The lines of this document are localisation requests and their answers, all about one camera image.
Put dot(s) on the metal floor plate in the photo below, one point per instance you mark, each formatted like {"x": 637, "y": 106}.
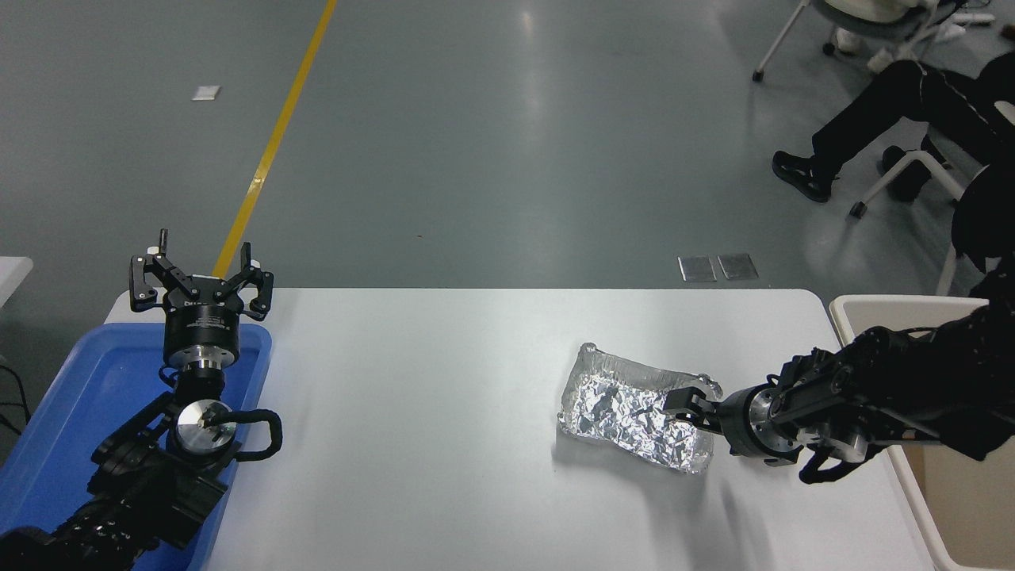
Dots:
{"x": 698, "y": 268}
{"x": 738, "y": 266}

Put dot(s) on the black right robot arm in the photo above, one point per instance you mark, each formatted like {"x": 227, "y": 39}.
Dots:
{"x": 912, "y": 381}

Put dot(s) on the person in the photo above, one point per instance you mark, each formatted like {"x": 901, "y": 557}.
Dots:
{"x": 987, "y": 214}
{"x": 864, "y": 6}
{"x": 860, "y": 120}

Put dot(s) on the large pale bin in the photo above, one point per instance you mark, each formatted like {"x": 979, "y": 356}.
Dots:
{"x": 951, "y": 507}

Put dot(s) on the foil tray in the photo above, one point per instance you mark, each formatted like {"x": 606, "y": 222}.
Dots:
{"x": 610, "y": 404}

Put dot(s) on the white side table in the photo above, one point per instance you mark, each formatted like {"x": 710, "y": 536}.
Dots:
{"x": 12, "y": 274}

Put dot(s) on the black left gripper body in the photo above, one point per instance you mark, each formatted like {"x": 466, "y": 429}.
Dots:
{"x": 202, "y": 325}

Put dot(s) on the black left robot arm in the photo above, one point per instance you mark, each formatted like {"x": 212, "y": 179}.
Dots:
{"x": 135, "y": 484}

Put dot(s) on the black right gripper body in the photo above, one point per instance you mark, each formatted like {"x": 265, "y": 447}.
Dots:
{"x": 737, "y": 424}

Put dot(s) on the blue plastic tray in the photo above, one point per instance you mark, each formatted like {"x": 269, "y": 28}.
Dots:
{"x": 71, "y": 396}

